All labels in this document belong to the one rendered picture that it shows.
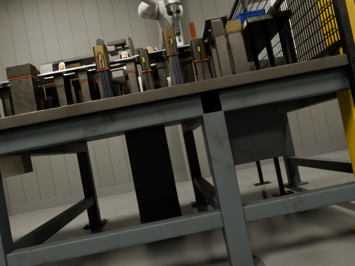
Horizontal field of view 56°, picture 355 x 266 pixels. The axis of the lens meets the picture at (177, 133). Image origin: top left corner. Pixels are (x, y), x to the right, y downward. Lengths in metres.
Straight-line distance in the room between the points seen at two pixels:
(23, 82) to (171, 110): 0.87
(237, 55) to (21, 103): 1.10
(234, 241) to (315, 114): 3.86
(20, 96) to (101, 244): 0.89
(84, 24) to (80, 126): 3.78
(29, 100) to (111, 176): 2.93
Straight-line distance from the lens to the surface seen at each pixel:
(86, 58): 2.26
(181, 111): 1.20
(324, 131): 5.02
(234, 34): 1.78
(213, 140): 1.21
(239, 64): 1.74
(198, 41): 1.67
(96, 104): 1.19
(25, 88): 1.82
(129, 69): 1.84
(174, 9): 1.93
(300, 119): 4.89
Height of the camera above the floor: 0.49
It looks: 2 degrees up
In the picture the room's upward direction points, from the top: 11 degrees counter-clockwise
